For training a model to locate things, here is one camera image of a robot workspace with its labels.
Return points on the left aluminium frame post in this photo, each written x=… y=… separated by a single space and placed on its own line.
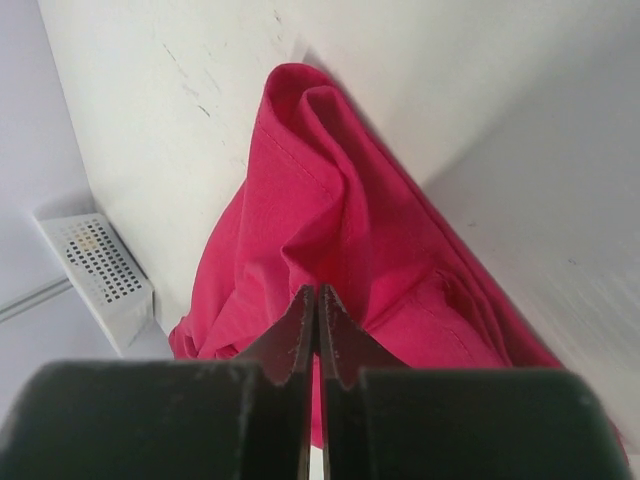
x=34 y=298

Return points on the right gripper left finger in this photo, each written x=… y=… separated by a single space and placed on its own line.
x=244 y=418

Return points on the white plastic laundry basket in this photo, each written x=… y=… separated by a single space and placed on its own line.
x=105 y=275

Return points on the pink t shirt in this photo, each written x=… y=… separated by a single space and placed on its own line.
x=325 y=202

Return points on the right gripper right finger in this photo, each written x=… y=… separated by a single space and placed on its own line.
x=385 y=420

